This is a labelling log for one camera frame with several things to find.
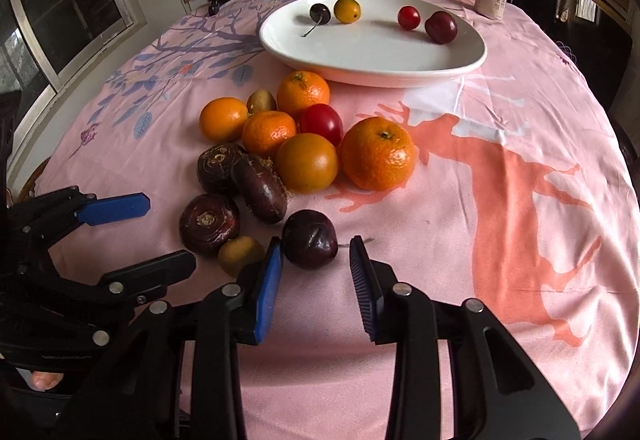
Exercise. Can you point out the pink printed tablecloth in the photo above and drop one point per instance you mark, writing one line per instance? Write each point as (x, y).
(500, 95)

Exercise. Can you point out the small yellow round fruit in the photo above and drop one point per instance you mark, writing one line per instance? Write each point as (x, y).
(347, 10)

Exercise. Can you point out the dark water chestnut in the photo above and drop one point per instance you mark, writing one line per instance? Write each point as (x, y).
(209, 224)
(217, 165)
(261, 190)

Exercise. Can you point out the white framed window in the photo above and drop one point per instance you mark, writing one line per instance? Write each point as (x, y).
(65, 5)

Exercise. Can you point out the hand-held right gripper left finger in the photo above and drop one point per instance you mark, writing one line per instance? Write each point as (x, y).
(266, 292)

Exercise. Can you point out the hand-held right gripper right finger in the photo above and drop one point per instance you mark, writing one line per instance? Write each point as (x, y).
(364, 292)

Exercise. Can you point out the large mandarin orange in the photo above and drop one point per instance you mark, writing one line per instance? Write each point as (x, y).
(378, 154)

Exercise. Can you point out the smooth round orange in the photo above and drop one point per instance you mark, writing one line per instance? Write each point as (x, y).
(223, 119)

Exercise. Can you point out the smooth orange persimmon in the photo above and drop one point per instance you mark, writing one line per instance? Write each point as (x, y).
(306, 164)

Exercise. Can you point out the white oval plate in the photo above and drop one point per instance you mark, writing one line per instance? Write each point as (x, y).
(380, 53)

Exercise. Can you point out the dark red plum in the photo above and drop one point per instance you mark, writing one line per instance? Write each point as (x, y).
(441, 27)

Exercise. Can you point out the small brown longan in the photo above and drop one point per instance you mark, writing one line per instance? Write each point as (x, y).
(240, 254)

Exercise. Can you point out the small red cherry tomato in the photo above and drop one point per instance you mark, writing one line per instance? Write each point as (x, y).
(408, 17)

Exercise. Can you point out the person's left hand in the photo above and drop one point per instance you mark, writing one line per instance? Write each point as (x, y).
(45, 379)

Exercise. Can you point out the small brown kiwi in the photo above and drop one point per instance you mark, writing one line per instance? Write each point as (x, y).
(261, 101)

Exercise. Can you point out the dark cherry with stem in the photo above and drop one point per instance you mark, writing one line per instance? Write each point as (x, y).
(320, 13)

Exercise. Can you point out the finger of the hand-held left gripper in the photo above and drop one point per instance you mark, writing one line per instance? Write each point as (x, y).
(150, 274)
(116, 209)

